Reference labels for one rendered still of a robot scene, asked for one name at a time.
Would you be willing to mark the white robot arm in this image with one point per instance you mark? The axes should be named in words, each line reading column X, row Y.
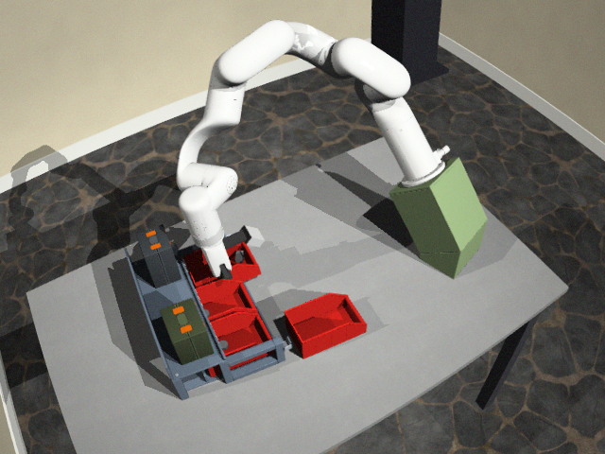
column 384, row 77

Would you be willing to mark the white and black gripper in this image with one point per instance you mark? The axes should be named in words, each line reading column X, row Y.
column 218, row 260

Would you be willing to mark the red bin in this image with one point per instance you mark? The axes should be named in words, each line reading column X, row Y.
column 329, row 318
column 202, row 274
column 222, row 296
column 242, row 331

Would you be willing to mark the olive green case with orange latches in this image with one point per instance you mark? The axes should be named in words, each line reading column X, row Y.
column 187, row 331

